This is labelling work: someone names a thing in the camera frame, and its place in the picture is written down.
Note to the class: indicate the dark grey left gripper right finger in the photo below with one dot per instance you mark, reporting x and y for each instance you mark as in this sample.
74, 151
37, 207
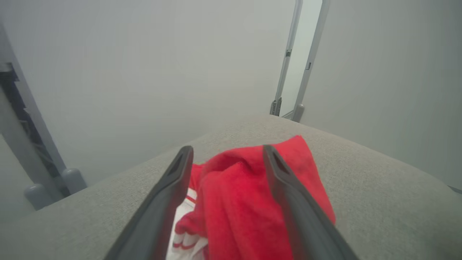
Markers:
299, 216

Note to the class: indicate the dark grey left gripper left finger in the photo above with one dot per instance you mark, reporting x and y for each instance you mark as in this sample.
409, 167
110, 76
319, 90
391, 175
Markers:
169, 187

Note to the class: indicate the red white basketball jersey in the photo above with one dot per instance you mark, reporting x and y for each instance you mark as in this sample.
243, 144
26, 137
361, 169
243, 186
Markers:
234, 202

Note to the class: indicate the grey metal partition post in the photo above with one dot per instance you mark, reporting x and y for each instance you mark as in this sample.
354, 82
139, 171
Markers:
74, 180
298, 111

